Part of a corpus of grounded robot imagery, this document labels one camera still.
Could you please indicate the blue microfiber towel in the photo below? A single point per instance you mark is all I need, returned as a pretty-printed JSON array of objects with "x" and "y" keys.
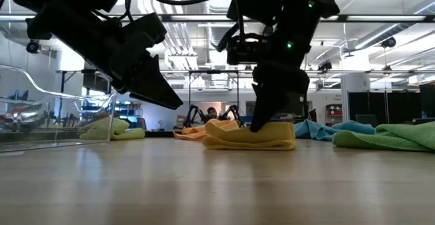
[{"x": 316, "y": 130}]

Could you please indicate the lime microfiber towel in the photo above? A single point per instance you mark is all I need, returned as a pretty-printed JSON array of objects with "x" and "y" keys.
[{"x": 125, "y": 131}]

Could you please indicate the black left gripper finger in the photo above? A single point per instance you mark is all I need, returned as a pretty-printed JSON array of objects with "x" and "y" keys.
[
  {"x": 149, "y": 100},
  {"x": 142, "y": 65}
]

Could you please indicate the yellow microfiber towel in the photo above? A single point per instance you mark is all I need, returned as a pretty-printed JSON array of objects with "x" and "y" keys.
[{"x": 244, "y": 138}]

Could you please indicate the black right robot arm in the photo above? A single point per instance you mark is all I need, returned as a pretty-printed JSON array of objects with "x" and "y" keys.
[{"x": 272, "y": 0}]

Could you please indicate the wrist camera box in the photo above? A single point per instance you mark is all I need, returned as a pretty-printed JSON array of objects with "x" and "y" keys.
[
  {"x": 246, "y": 51},
  {"x": 146, "y": 28}
]

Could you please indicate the black ceiling spotlight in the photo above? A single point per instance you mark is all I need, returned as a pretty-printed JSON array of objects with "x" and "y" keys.
[{"x": 324, "y": 66}]

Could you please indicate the small black robot arm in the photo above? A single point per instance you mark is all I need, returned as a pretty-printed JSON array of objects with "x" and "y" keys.
[
  {"x": 195, "y": 111},
  {"x": 234, "y": 109}
]

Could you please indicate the small black mounted camera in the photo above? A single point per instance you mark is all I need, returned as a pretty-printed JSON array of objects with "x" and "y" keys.
[
  {"x": 32, "y": 47},
  {"x": 388, "y": 42}
]

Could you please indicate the black hanging screen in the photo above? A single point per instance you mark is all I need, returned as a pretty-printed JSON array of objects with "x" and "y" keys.
[{"x": 96, "y": 82}]

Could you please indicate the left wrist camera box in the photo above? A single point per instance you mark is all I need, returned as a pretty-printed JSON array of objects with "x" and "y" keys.
[{"x": 146, "y": 28}]

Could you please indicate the small red drawer shelf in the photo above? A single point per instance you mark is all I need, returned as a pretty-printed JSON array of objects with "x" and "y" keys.
[{"x": 333, "y": 114}]

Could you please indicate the black computer monitor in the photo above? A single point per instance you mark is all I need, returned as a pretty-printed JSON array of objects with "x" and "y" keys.
[{"x": 292, "y": 106}]

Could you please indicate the clear plastic bin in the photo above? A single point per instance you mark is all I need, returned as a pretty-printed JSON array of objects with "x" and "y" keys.
[{"x": 20, "y": 140}]

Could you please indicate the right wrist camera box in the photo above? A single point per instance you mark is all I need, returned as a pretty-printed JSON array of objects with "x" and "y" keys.
[{"x": 246, "y": 51}]

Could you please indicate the black cabinet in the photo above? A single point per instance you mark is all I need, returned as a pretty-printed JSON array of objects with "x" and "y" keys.
[{"x": 427, "y": 99}]

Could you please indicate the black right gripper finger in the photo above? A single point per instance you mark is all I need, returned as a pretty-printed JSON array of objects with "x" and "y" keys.
[
  {"x": 276, "y": 102},
  {"x": 261, "y": 106}
]

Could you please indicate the green microfiber towel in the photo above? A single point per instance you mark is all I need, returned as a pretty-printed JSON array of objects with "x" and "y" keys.
[{"x": 391, "y": 136}]

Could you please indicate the silver ventilation duct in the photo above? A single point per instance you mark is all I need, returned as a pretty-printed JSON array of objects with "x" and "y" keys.
[{"x": 217, "y": 38}]

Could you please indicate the orange microfiber towel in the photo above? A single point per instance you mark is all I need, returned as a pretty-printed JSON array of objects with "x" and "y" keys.
[{"x": 190, "y": 133}]

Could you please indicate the black metal station frame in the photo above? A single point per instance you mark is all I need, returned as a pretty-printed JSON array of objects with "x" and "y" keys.
[{"x": 214, "y": 71}]

